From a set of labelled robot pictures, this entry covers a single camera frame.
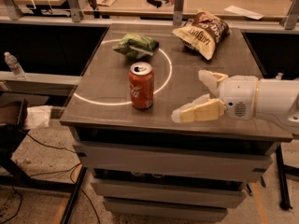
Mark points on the white crumpled cloth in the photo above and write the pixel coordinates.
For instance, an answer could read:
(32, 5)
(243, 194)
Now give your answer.
(37, 117)

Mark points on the white paper sheet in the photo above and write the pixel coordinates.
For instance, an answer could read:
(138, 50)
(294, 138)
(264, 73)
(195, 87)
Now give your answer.
(245, 13)

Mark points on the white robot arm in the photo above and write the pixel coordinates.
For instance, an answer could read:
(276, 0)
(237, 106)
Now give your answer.
(276, 100)

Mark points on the small paper card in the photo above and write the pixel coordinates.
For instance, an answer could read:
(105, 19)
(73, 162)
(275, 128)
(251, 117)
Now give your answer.
(105, 3)

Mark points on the grey drawer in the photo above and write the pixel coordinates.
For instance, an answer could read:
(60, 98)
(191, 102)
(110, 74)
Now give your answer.
(164, 210)
(170, 161)
(168, 194)

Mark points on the brown yellow chip bag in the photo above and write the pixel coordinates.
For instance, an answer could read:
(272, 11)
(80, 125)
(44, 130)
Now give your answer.
(204, 34)

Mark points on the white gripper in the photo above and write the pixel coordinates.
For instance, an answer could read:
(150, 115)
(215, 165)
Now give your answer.
(239, 96)

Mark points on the middle grey drawer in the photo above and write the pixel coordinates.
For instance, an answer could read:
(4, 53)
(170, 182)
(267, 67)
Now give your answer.
(168, 194)

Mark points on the bottom grey drawer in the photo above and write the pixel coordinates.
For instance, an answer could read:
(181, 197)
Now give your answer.
(164, 210)

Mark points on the red coke can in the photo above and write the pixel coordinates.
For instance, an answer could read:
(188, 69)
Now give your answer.
(141, 84)

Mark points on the clear plastic water bottle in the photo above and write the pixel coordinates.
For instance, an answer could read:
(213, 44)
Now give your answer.
(15, 66)

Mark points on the green chip bag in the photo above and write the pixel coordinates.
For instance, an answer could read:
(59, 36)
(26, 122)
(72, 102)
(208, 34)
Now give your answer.
(136, 46)

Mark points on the top grey drawer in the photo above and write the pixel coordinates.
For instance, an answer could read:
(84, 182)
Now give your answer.
(170, 161)

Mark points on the grey drawer cabinet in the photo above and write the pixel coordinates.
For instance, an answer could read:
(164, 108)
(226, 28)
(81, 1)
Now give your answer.
(100, 109)

